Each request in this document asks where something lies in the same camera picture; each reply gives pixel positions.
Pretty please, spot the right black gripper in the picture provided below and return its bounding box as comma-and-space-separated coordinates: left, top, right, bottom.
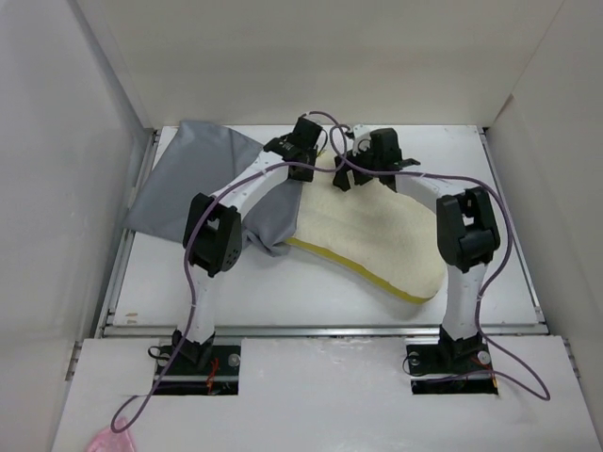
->
333, 139, 383, 191

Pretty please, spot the cream yellow pillow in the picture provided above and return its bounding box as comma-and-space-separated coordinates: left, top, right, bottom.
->
286, 171, 447, 303

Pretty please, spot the grey pillowcase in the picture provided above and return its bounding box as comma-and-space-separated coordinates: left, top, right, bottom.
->
124, 121, 302, 257

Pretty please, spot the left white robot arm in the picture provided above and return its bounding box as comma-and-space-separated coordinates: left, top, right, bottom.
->
171, 117, 324, 374

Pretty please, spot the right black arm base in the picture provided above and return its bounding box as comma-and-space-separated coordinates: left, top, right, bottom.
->
402, 329, 498, 396

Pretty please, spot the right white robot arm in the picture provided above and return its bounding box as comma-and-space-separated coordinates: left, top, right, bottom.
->
333, 125, 500, 371

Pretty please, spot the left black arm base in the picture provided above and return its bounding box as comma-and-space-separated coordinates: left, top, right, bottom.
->
154, 338, 242, 396

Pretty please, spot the pink cloth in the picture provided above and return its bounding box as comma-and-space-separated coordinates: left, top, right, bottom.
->
85, 427, 136, 452

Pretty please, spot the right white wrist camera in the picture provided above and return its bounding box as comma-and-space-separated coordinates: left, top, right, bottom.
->
346, 124, 371, 156

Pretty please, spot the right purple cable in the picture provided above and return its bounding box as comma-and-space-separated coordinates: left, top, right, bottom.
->
329, 122, 550, 402

